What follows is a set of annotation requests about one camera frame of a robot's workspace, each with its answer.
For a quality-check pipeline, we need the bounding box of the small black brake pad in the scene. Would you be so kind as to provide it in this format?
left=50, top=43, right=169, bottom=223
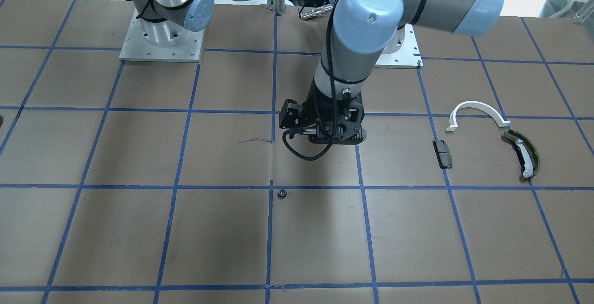
left=433, top=139, right=453, bottom=169

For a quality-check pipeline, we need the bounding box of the white curved plastic part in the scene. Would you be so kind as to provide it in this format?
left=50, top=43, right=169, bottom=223
left=445, top=101, right=511, bottom=133

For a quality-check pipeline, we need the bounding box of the black braided camera cable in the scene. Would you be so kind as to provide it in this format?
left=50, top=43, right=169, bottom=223
left=282, top=7, right=353, bottom=162

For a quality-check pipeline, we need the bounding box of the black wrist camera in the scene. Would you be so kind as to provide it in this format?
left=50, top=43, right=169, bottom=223
left=278, top=99, right=317, bottom=129

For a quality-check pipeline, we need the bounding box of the olive curved brake shoe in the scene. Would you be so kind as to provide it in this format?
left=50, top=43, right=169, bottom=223
left=503, top=130, right=541, bottom=181

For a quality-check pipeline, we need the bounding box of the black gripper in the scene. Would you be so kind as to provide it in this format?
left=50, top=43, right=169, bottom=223
left=307, top=86, right=367, bottom=145

